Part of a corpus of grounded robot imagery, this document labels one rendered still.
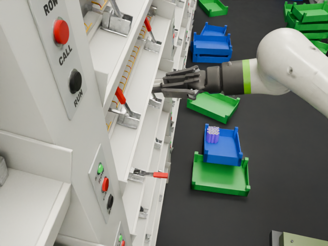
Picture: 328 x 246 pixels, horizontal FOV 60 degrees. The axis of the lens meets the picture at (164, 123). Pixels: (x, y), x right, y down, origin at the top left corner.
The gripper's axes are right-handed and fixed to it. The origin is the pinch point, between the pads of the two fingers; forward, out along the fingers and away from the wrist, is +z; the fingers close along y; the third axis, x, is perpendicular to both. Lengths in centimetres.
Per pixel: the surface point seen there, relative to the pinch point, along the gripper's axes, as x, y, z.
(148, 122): -7.1, -7.9, 1.5
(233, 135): -88, 56, -18
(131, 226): -7.9, -39.2, -0.4
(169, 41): 3.5, 18.1, -3.5
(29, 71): 42, -51, -14
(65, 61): 40, -47, -14
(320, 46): -108, 172, -92
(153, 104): -6.4, -1.0, 0.9
